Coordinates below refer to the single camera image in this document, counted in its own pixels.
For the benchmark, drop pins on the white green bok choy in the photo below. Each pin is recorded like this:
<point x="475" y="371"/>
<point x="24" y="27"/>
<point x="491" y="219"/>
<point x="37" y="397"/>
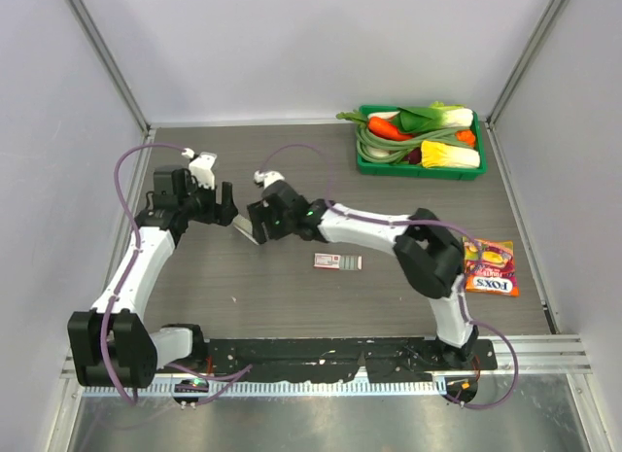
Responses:
<point x="435" y="117"/>

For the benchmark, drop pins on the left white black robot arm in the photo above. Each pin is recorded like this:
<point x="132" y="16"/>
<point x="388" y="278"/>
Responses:
<point x="110" y="344"/>

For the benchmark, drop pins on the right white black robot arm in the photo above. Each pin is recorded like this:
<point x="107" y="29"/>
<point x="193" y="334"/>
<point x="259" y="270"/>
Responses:
<point x="429" y="255"/>

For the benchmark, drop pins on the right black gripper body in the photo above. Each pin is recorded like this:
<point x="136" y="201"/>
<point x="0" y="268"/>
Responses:
<point x="281" y="225"/>

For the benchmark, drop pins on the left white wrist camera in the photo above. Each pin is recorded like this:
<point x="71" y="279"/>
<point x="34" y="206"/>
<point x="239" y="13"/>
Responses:
<point x="201" y="167"/>

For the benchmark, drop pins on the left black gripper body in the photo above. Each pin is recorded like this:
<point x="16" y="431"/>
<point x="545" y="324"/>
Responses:
<point x="201" y="204"/>

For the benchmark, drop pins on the white slotted cable duct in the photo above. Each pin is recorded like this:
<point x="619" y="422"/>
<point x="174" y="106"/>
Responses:
<point x="179" y="386"/>

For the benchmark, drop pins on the aluminium front rail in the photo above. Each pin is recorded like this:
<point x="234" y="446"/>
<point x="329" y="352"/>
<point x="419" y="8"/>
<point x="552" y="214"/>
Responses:
<point x="534" y="354"/>

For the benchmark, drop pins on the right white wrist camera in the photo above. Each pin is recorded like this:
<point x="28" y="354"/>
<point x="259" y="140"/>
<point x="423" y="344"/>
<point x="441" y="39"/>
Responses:
<point x="264" y="179"/>

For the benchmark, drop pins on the small orange carrot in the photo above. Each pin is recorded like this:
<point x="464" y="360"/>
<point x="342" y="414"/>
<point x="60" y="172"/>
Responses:
<point x="467" y="137"/>

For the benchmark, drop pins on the yellow napa cabbage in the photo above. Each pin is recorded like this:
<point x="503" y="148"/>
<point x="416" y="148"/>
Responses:
<point x="440" y="155"/>

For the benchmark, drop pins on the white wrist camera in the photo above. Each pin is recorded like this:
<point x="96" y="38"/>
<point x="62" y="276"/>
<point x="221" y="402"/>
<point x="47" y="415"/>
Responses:
<point x="264" y="179"/>
<point x="201" y="167"/>

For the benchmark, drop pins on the green long beans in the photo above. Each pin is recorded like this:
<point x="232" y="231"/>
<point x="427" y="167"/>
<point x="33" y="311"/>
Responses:
<point x="375" y="149"/>

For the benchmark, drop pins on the orange candy bag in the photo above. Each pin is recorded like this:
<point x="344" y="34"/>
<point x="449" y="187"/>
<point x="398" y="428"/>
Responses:
<point x="490" y="267"/>

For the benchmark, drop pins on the green plastic tray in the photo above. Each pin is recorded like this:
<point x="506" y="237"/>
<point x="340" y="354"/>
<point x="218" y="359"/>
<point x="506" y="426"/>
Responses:
<point x="412" y="167"/>

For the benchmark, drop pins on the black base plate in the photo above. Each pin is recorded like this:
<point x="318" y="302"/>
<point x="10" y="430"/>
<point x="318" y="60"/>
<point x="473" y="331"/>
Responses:
<point x="330" y="360"/>

